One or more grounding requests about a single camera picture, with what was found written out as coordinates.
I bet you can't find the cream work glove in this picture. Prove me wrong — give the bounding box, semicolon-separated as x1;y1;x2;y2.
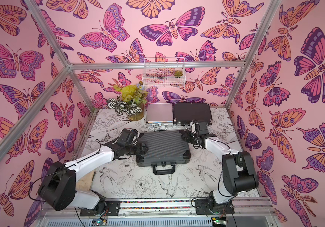
76;170;96;192

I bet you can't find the striped black white plant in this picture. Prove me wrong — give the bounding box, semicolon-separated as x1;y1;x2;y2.
107;98;143;116

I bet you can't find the amber glass plant vase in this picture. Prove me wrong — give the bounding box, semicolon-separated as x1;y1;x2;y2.
127;103;145;121

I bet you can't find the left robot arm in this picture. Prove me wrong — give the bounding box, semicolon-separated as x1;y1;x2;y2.
37;129;148;216

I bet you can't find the small silver poker case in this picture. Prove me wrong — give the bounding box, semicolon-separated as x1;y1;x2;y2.
146;103;173;131

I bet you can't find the aluminium front rail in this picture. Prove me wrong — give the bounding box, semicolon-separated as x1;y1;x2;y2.
37;197;275;222

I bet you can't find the white wire basket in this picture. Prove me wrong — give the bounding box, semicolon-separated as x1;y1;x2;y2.
142;57;186;89

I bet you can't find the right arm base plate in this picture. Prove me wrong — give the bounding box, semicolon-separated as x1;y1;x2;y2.
191;198;235;215

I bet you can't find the small succulent plant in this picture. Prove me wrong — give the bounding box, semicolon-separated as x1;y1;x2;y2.
173;70;183;77

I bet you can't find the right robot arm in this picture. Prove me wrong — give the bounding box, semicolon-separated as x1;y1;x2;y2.
179;121;259;205

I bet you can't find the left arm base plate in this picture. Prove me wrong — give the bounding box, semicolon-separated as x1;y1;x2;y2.
80;201;121;217

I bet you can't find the large black poker case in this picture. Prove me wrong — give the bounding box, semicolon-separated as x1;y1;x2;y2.
136;131;191;176

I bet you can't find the green leafy plant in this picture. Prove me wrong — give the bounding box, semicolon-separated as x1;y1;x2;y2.
113;81;148;106

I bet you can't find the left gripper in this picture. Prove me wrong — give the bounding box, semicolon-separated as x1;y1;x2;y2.
125;143;150;156

